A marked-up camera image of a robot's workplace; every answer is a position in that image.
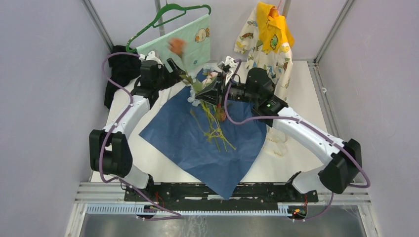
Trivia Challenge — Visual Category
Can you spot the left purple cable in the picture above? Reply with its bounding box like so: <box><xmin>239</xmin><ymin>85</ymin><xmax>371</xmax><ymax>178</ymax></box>
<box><xmin>98</xmin><ymin>51</ymin><xmax>183</xmax><ymax>221</ymax></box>

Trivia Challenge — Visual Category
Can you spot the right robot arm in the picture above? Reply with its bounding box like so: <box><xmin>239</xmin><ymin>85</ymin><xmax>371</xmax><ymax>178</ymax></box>
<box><xmin>196</xmin><ymin>68</ymin><xmax>362</xmax><ymax>201</ymax></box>

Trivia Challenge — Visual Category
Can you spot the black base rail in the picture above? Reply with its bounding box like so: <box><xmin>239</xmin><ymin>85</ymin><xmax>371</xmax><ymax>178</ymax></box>
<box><xmin>121</xmin><ymin>182</ymin><xmax>319</xmax><ymax>212</ymax></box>

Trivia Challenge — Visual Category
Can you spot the green cartoon cloth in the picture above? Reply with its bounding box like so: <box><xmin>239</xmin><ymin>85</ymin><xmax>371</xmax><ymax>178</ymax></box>
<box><xmin>136</xmin><ymin>14</ymin><xmax>210</xmax><ymax>72</ymax></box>

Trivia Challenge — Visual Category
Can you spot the yellow patterned child shirt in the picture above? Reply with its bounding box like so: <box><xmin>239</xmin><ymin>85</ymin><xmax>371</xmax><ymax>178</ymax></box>
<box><xmin>234</xmin><ymin>2</ymin><xmax>294</xmax><ymax>101</ymax></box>

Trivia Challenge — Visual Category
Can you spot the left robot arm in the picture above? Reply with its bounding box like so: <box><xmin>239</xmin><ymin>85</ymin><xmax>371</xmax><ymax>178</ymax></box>
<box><xmin>89</xmin><ymin>58</ymin><xmax>186</xmax><ymax>201</ymax></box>

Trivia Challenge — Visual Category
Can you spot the black cloth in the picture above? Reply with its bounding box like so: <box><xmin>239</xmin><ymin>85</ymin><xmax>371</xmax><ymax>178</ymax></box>
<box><xmin>104</xmin><ymin>55</ymin><xmax>141</xmax><ymax>109</ymax></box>

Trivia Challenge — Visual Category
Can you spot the flower bunch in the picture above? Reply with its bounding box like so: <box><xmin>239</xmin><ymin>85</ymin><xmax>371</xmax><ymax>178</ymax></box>
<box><xmin>182</xmin><ymin>68</ymin><xmax>236</xmax><ymax>151</ymax></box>

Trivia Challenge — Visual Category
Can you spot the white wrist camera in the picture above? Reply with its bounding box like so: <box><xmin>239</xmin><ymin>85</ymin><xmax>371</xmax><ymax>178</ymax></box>
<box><xmin>217</xmin><ymin>56</ymin><xmax>241</xmax><ymax>85</ymax></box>
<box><xmin>139</xmin><ymin>50</ymin><xmax>163</xmax><ymax>64</ymax></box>

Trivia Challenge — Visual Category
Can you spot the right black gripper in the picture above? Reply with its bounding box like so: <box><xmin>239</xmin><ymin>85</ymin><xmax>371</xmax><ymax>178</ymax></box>
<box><xmin>195</xmin><ymin>71</ymin><xmax>258</xmax><ymax>108</ymax></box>

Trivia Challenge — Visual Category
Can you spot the green clothes hanger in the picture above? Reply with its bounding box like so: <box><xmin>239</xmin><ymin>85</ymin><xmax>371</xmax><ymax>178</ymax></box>
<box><xmin>126</xmin><ymin>3</ymin><xmax>212</xmax><ymax>53</ymax></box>

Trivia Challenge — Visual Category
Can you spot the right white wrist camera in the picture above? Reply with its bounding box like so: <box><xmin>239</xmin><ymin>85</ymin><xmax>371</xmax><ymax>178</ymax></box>
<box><xmin>217</xmin><ymin>56</ymin><xmax>241</xmax><ymax>85</ymax></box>

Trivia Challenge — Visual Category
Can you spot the orange flower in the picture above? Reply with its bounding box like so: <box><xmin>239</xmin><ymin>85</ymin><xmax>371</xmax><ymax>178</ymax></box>
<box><xmin>168</xmin><ymin>38</ymin><xmax>194</xmax><ymax>85</ymax></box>

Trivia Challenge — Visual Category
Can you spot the cream ribbon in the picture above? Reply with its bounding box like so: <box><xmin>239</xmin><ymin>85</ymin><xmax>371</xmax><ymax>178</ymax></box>
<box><xmin>262</xmin><ymin>128</ymin><xmax>289</xmax><ymax>158</ymax></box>

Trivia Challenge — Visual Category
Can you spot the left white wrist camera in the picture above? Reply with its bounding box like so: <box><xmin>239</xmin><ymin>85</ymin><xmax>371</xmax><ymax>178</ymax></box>
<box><xmin>139</xmin><ymin>50</ymin><xmax>163</xmax><ymax>64</ymax></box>

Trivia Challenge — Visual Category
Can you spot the white plastic strip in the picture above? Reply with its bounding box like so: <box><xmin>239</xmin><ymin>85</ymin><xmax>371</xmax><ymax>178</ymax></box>
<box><xmin>159</xmin><ymin>88</ymin><xmax>171</xmax><ymax>107</ymax></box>

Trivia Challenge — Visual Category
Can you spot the blue wrapping paper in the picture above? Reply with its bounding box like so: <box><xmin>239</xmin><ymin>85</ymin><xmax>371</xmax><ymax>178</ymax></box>
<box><xmin>139</xmin><ymin>83</ymin><xmax>267</xmax><ymax>198</ymax></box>

